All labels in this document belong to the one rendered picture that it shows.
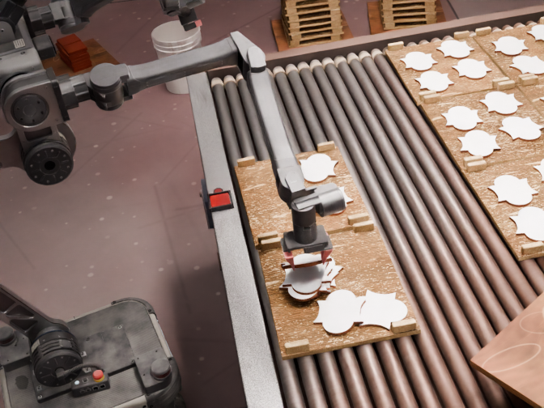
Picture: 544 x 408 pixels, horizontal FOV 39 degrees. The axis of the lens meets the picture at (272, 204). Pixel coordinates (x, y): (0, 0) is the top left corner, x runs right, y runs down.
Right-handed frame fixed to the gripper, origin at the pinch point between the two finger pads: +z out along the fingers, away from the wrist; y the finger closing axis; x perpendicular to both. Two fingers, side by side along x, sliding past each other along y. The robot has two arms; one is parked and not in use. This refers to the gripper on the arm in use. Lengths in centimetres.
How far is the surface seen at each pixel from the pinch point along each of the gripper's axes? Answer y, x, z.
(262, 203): -5.3, 43.9, 13.6
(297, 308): -4.1, -2.1, 13.1
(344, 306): 7.4, -6.3, 11.1
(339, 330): 4.2, -13.8, 11.2
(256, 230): -9.3, 32.1, 13.5
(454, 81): 74, 92, 13
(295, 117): 15, 91, 16
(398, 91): 55, 96, 15
